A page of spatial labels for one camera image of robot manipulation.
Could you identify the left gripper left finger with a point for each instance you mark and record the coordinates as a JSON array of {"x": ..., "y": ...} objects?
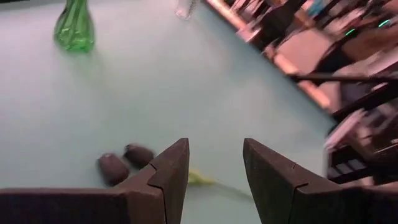
[{"x": 168, "y": 174}]

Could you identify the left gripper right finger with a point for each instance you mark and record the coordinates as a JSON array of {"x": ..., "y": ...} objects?
[{"x": 273, "y": 186}]

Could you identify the clear glass vase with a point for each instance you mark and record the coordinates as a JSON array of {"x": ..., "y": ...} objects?
[{"x": 186, "y": 7}]

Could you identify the green glass vase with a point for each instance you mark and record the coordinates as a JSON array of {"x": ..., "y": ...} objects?
[{"x": 74, "y": 34}]

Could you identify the green table mat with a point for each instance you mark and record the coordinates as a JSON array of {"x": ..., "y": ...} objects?
[{"x": 155, "y": 93}]

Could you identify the black metal table frame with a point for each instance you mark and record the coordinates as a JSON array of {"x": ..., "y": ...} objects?
[{"x": 370, "y": 101}]

